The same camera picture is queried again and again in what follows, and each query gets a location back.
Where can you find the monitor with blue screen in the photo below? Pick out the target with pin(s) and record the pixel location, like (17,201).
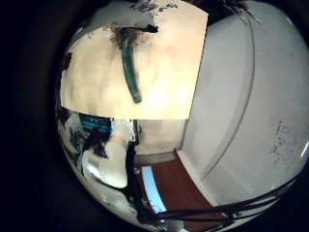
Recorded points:
(96,123)

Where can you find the black upright stand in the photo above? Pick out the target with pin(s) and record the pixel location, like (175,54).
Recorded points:
(133,183)

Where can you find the narrow glass door window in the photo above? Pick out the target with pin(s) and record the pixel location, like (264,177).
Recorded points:
(153,190)

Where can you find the red-brown wooden door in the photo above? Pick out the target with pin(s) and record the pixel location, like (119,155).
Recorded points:
(180,183)

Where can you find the white wall whiteboard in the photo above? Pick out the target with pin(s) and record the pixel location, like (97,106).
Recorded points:
(257,112)

